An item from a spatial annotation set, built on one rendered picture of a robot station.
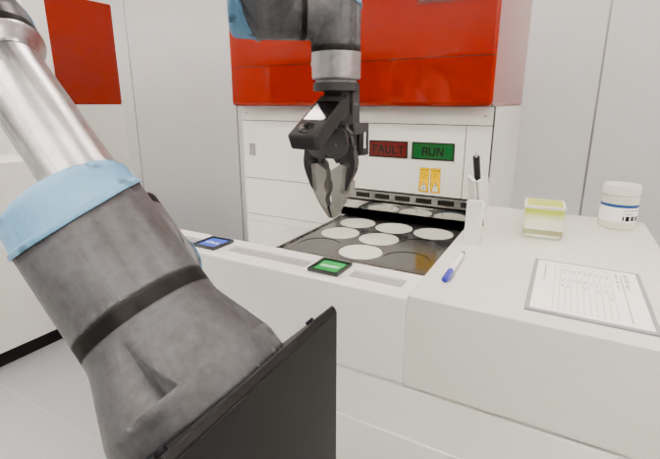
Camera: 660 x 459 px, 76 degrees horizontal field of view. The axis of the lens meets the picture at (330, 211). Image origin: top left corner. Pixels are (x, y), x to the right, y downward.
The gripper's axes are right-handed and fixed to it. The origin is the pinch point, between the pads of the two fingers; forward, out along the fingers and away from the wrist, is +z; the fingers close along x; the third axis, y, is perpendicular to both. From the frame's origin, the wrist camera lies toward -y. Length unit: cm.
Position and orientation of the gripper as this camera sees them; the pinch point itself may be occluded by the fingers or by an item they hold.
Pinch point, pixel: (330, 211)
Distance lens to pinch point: 68.6
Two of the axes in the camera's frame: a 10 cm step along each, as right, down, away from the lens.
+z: 0.0, 9.7, 2.5
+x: -8.8, -1.1, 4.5
